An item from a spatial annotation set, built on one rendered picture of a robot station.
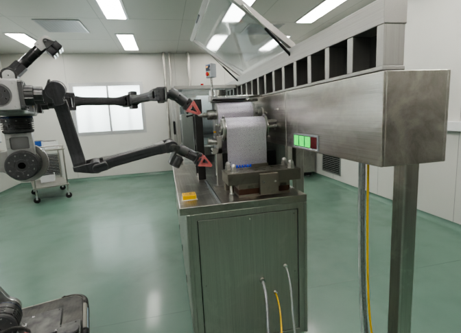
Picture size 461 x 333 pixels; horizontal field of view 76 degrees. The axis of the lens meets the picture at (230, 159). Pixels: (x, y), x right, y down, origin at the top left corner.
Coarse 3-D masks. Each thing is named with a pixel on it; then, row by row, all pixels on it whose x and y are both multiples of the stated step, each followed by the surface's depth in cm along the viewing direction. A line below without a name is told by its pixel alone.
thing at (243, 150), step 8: (240, 136) 168; (248, 136) 169; (256, 136) 170; (264, 136) 171; (232, 144) 167; (240, 144) 168; (248, 144) 169; (256, 144) 170; (264, 144) 171; (232, 152) 168; (240, 152) 169; (248, 152) 170; (256, 152) 171; (264, 152) 172; (232, 160) 168; (240, 160) 169; (248, 160) 171; (256, 160) 172; (264, 160) 173
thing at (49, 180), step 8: (40, 144) 532; (48, 144) 510; (56, 144) 518; (64, 160) 515; (64, 168) 517; (48, 176) 541; (32, 184) 529; (40, 184) 525; (48, 184) 522; (56, 184) 519; (64, 184) 517; (32, 192) 558
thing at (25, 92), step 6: (18, 84) 118; (24, 84) 124; (18, 90) 119; (24, 90) 120; (30, 90) 121; (36, 90) 123; (42, 90) 124; (24, 96) 120; (30, 96) 121; (36, 96) 123; (42, 96) 123; (24, 102) 120; (30, 102) 122; (36, 102) 125; (42, 102) 126; (24, 108) 121
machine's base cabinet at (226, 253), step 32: (192, 224) 142; (224, 224) 146; (256, 224) 150; (288, 224) 154; (192, 256) 144; (224, 256) 148; (256, 256) 152; (288, 256) 156; (192, 288) 146; (224, 288) 151; (256, 288) 155; (288, 288) 159; (192, 320) 166; (224, 320) 153; (256, 320) 157; (288, 320) 162
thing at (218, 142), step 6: (216, 138) 175; (216, 144) 174; (216, 150) 173; (216, 156) 174; (216, 162) 176; (222, 162) 176; (216, 168) 178; (222, 168) 176; (222, 180) 177; (216, 186) 176; (222, 186) 177
